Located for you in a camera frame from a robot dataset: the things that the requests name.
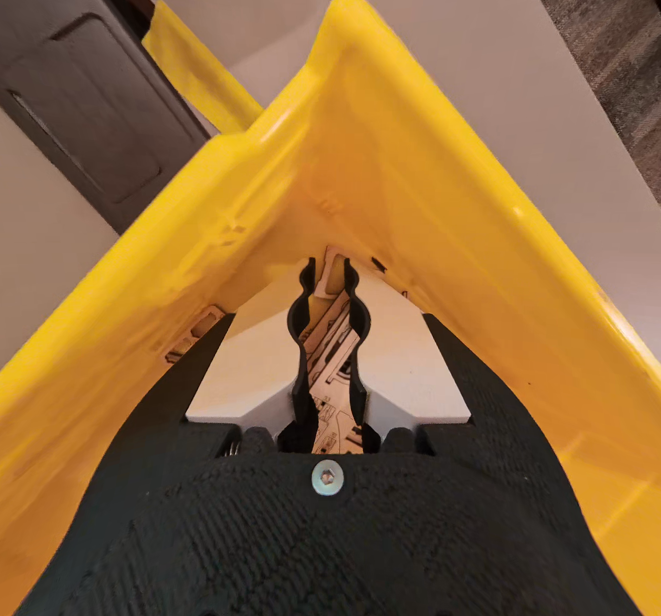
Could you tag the wooden puzzle sheet with parts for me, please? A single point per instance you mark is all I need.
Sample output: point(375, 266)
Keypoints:
point(330, 363)

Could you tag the dark grey panel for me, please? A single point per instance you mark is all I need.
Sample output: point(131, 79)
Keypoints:
point(93, 100)

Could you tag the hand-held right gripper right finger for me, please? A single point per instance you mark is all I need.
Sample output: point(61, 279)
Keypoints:
point(413, 368)

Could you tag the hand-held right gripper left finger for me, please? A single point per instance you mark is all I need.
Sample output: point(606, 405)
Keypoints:
point(242, 368)

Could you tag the wooden puzzle sheet with cutouts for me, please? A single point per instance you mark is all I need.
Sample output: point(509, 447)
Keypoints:
point(324, 288)

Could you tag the yellow plastic bin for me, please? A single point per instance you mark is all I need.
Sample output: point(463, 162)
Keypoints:
point(413, 161)

